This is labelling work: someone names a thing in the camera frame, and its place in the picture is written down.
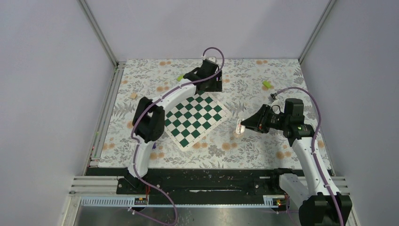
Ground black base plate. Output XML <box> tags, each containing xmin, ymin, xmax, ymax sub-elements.
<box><xmin>116</xmin><ymin>168</ymin><xmax>304</xmax><ymax>205</ymax></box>

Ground floral patterned table mat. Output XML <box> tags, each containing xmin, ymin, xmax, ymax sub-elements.
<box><xmin>98</xmin><ymin>59</ymin><xmax>317</xmax><ymax>169</ymax></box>

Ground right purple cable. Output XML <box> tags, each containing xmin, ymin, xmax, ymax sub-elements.
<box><xmin>271</xmin><ymin>87</ymin><xmax>345</xmax><ymax>226</ymax></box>

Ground purple cable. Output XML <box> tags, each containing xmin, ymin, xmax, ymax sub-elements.
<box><xmin>130</xmin><ymin>47</ymin><xmax>225</xmax><ymax>226</ymax></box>
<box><xmin>271</xmin><ymin>87</ymin><xmax>345</xmax><ymax>226</ymax></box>

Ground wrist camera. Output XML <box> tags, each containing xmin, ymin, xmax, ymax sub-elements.
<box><xmin>201</xmin><ymin>56</ymin><xmax>217</xmax><ymax>63</ymax></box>
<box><xmin>270</xmin><ymin>93</ymin><xmax>279</xmax><ymax>105</ymax></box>

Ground white earbud case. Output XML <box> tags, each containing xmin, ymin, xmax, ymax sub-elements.
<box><xmin>235</xmin><ymin>119</ymin><xmax>245</xmax><ymax>135</ymax></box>

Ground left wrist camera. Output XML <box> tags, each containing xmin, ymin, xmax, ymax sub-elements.
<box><xmin>201</xmin><ymin>56</ymin><xmax>217</xmax><ymax>63</ymax></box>

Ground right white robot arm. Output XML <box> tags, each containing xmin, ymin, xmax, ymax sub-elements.
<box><xmin>238</xmin><ymin>98</ymin><xmax>352</xmax><ymax>226</ymax></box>

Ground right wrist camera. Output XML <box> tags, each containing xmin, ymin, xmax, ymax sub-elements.
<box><xmin>270</xmin><ymin>93</ymin><xmax>279</xmax><ymax>105</ymax></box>

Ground green block right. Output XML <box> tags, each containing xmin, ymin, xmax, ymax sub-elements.
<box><xmin>262</xmin><ymin>81</ymin><xmax>272</xmax><ymax>89</ymax></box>

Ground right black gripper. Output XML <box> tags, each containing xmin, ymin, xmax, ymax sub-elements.
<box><xmin>241</xmin><ymin>104</ymin><xmax>289</xmax><ymax>134</ymax></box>

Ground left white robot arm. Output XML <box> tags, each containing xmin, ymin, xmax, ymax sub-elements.
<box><xmin>128</xmin><ymin>59</ymin><xmax>224</xmax><ymax>194</ymax></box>

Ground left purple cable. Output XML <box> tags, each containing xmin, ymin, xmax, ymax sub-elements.
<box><xmin>130</xmin><ymin>47</ymin><xmax>225</xmax><ymax>226</ymax></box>

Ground white slotted cable duct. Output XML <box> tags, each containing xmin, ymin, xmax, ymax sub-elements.
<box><xmin>80</xmin><ymin>195</ymin><xmax>281</xmax><ymax>208</ymax></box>

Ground green white chessboard mat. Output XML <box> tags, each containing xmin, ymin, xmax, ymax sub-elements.
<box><xmin>165</xmin><ymin>93</ymin><xmax>231</xmax><ymax>151</ymax></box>

